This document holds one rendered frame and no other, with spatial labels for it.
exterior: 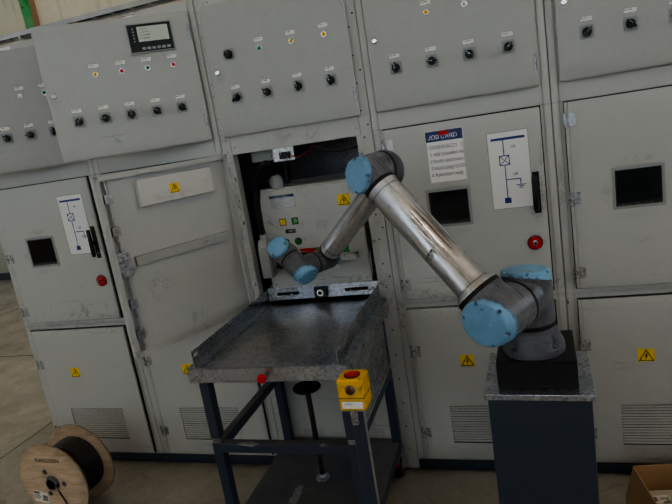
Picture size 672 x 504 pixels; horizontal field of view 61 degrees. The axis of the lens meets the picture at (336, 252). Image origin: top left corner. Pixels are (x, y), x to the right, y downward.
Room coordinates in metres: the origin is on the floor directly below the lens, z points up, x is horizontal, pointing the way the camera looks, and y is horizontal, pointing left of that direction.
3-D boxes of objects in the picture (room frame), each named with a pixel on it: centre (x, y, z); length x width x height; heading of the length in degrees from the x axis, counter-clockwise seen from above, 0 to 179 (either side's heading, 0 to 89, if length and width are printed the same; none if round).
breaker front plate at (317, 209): (2.58, 0.09, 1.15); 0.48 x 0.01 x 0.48; 72
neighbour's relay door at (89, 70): (2.56, 0.77, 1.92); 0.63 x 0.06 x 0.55; 103
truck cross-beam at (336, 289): (2.60, 0.09, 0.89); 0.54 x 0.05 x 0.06; 72
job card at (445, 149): (2.32, -0.50, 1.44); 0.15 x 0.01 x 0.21; 72
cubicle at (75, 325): (3.57, 1.24, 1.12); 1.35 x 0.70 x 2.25; 162
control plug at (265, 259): (2.58, 0.31, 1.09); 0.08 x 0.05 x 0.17; 162
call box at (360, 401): (1.60, 0.01, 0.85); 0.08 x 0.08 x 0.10; 72
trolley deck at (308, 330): (2.22, 0.21, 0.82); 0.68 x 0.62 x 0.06; 162
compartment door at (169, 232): (2.46, 0.66, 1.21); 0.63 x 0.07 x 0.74; 134
